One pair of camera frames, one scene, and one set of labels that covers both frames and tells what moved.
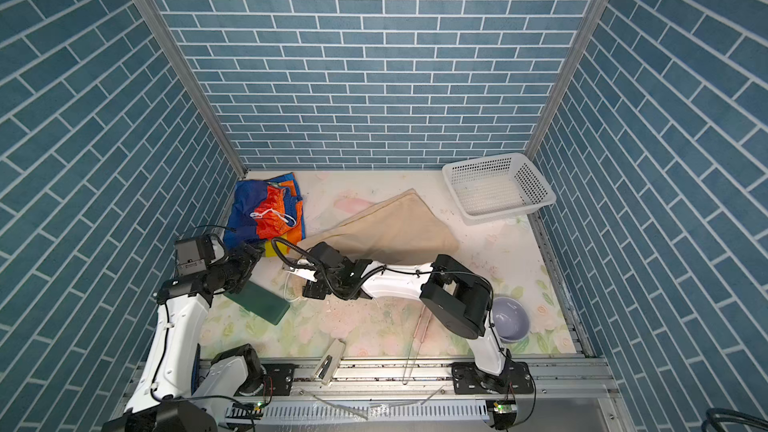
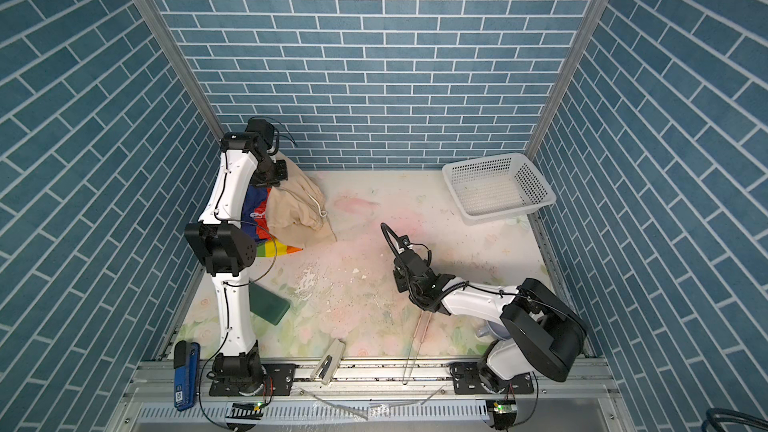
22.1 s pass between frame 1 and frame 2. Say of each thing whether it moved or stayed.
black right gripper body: moved
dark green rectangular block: stayed
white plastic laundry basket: stayed
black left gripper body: moved
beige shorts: moved
